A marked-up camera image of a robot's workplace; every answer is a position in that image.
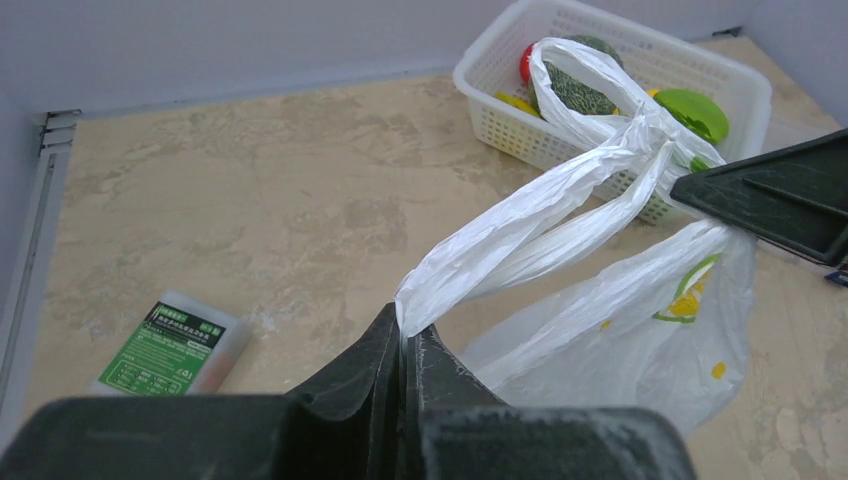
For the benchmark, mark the green yellow fake fruit half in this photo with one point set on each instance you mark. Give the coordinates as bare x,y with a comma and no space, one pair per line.
696,112

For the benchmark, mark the clear plastic screw box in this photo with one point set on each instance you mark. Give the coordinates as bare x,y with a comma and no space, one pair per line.
834,275

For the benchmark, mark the green fake pumpkin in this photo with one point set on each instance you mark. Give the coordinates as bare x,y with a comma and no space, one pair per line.
574,94

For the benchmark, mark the yellow fake fruit slice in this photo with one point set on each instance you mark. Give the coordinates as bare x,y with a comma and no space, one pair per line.
518,103

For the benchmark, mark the white plastic bag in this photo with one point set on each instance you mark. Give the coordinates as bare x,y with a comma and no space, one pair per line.
665,329

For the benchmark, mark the green label screwdriver box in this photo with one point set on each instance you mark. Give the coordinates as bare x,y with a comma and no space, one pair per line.
181,347

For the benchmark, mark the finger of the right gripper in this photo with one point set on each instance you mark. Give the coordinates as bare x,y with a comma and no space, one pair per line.
794,198

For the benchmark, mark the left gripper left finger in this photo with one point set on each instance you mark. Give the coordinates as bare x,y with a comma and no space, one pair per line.
331,426

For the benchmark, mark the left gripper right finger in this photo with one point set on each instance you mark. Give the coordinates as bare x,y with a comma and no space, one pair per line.
458,429

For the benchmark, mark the white plastic basket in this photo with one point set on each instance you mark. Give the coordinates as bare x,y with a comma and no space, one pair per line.
651,58

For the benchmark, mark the red fake tomato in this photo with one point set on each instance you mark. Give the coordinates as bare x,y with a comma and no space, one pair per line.
524,68

